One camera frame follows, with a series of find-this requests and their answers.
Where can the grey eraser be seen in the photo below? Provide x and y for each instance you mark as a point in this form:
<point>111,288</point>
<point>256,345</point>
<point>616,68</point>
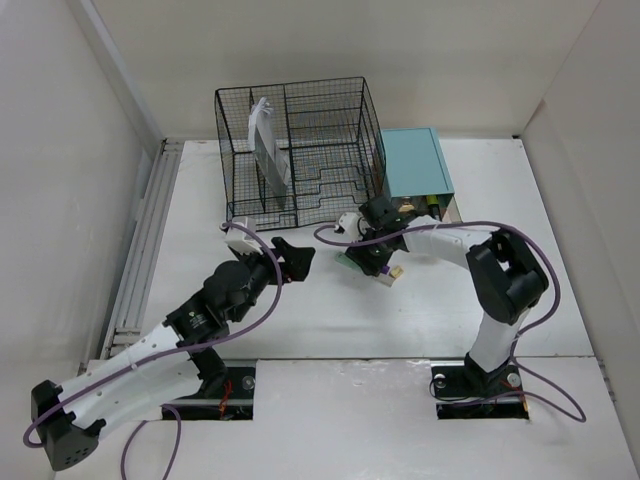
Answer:
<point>385,280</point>

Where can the teal and orange drawer box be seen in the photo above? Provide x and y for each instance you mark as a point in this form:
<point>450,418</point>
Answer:
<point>415,168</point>

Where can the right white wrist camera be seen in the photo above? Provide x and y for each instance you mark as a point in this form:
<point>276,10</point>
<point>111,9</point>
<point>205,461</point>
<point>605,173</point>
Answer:
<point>352,225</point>

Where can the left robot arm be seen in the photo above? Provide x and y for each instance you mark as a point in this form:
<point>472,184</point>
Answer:
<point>175,359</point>

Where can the small wooden block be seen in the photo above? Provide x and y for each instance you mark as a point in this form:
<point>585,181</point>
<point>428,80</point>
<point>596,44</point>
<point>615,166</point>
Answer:
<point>396,272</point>

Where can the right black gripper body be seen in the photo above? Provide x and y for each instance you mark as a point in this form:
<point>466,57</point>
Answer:
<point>372,256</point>

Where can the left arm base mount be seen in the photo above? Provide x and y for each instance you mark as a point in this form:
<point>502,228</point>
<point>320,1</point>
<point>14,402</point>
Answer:
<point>233,400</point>

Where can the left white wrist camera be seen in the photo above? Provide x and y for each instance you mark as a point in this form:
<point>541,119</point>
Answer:
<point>238,240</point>

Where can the black wire mesh organizer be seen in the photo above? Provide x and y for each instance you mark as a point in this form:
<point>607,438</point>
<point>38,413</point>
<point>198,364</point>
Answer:
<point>328,131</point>

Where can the black setup guide booklet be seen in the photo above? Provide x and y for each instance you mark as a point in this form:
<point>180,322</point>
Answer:
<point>273,164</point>

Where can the aluminium rail frame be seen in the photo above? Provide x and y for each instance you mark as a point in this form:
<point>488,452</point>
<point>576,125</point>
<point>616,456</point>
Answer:
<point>123,324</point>

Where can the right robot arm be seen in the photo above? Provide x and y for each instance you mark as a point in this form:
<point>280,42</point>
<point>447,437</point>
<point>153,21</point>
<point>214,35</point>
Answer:
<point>507,278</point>

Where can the green highlighter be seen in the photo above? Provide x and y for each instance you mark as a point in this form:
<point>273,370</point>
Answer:
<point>345,261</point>

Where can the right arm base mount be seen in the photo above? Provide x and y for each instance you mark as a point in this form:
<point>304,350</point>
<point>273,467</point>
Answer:
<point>464,394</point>

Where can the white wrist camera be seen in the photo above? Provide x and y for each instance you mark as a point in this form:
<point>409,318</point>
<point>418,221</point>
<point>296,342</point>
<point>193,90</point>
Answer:
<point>352,225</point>
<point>238,240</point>

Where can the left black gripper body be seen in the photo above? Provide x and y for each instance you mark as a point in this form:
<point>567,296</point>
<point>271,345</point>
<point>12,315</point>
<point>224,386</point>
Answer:
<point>262,272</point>

